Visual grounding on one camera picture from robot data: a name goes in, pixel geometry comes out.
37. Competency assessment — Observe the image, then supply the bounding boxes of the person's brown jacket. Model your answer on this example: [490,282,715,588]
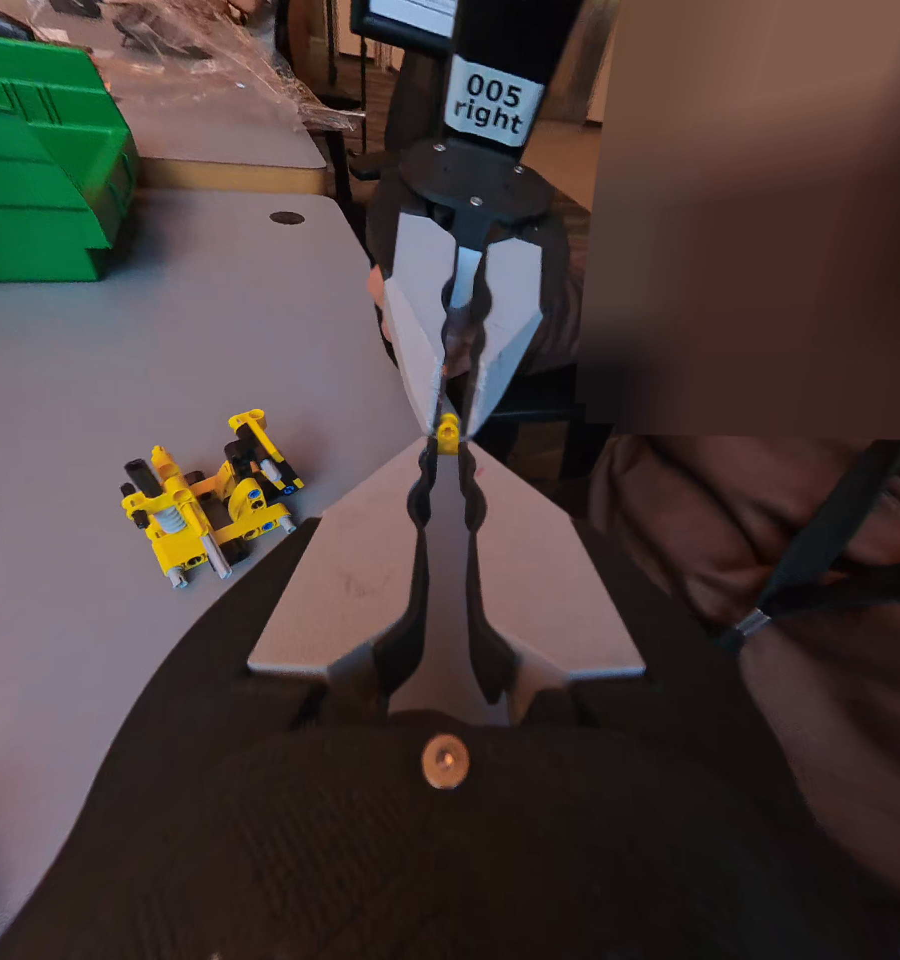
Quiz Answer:
[588,435,900,901]

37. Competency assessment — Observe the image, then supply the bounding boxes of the white sign on black stand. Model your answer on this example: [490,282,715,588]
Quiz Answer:
[351,0,460,54]

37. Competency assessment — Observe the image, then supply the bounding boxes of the black plastic part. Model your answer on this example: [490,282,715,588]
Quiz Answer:
[112,15,214,61]

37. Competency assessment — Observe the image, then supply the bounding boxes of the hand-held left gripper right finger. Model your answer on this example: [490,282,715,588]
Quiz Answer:
[456,438,647,725]

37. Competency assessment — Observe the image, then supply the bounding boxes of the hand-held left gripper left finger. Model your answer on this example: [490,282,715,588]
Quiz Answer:
[246,433,443,712]

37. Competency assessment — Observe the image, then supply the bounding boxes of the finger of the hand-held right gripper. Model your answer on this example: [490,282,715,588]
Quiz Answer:
[450,238,547,441]
[381,211,460,436]

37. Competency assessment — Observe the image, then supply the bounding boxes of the yellow lego vehicle model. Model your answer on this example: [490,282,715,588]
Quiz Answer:
[120,408,305,590]

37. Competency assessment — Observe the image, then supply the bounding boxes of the black office chair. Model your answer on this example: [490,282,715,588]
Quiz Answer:
[347,45,451,189]

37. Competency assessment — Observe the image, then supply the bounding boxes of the black strap with metal buckle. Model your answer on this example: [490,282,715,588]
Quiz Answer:
[718,441,900,655]

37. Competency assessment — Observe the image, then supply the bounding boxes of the green plastic storage bin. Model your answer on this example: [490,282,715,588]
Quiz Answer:
[0,33,140,285]

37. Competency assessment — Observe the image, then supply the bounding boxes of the clear plastic wrap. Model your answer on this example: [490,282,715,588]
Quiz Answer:
[30,0,366,135]

